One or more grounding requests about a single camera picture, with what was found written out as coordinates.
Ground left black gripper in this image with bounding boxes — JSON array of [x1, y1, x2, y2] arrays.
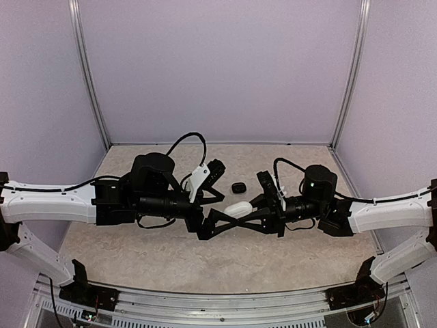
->
[[136, 189, 240, 241]]

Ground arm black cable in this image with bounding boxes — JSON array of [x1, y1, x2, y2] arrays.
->
[[0, 132, 208, 229], [272, 157, 437, 232]]

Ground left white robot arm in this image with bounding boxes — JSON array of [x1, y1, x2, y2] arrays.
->
[[1, 152, 225, 304]]

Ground front aluminium rail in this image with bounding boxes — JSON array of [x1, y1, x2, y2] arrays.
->
[[23, 276, 423, 328]]

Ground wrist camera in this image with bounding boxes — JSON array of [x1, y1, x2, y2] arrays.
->
[[186, 159, 225, 203], [257, 171, 286, 211]]

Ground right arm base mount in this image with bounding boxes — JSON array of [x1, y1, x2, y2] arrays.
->
[[326, 256, 386, 310]]

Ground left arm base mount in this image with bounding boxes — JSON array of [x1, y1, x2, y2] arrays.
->
[[59, 259, 119, 312]]

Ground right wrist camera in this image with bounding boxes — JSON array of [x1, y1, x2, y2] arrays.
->
[[257, 171, 286, 211]]

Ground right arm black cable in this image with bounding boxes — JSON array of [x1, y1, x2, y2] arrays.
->
[[272, 157, 437, 232]]

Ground black earbud charging case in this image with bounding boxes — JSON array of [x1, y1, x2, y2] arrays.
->
[[231, 182, 246, 194]]

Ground aluminium frame post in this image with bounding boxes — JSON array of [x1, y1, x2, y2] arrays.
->
[[68, 0, 112, 151], [330, 0, 371, 152]]

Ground white earbud charging case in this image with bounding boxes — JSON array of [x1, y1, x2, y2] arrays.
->
[[224, 202, 253, 219]]

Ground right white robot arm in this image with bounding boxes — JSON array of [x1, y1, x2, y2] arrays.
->
[[225, 165, 436, 303]]

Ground right aluminium frame post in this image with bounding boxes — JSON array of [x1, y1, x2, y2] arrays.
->
[[330, 0, 371, 152]]

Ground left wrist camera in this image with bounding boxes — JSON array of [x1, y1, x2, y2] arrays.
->
[[186, 159, 225, 203]]

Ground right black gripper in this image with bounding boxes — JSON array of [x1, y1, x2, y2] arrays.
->
[[234, 192, 325, 238]]

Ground left aluminium frame post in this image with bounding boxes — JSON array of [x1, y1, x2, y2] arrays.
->
[[68, 0, 112, 151]]

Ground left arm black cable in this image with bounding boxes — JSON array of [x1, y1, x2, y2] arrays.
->
[[0, 132, 208, 229]]

